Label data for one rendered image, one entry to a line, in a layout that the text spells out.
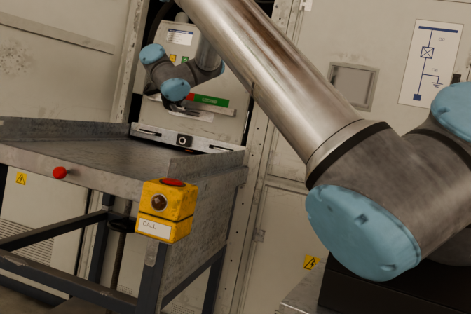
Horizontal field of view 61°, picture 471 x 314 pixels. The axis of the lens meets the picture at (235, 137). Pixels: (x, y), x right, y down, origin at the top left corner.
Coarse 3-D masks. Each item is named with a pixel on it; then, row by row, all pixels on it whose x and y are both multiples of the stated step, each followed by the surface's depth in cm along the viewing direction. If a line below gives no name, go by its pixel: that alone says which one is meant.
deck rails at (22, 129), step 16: (0, 128) 114; (16, 128) 119; (32, 128) 125; (48, 128) 132; (64, 128) 139; (80, 128) 147; (96, 128) 156; (112, 128) 166; (176, 160) 98; (192, 160) 109; (208, 160) 121; (224, 160) 137; (240, 160) 157; (176, 176) 101; (192, 176) 111
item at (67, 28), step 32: (0, 0) 138; (32, 0) 146; (64, 0) 154; (96, 0) 164; (128, 0) 174; (0, 32) 140; (32, 32) 148; (64, 32) 155; (96, 32) 166; (128, 32) 174; (0, 64) 142; (32, 64) 150; (64, 64) 159; (96, 64) 169; (0, 96) 144; (32, 96) 152; (64, 96) 161; (96, 96) 171
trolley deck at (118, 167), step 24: (0, 144) 110; (24, 144) 114; (48, 144) 122; (72, 144) 131; (96, 144) 142; (120, 144) 154; (144, 144) 169; (24, 168) 107; (48, 168) 105; (72, 168) 103; (96, 168) 101; (120, 168) 107; (144, 168) 114; (240, 168) 154; (120, 192) 99; (216, 192) 125
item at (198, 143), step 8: (144, 128) 177; (152, 128) 176; (160, 128) 174; (136, 136) 178; (144, 136) 177; (152, 136) 176; (160, 136) 175; (168, 136) 173; (176, 136) 172; (192, 136) 170; (192, 144) 170; (200, 144) 169; (208, 144) 168; (216, 144) 167; (224, 144) 166; (232, 144) 165; (208, 152) 168; (216, 152) 167
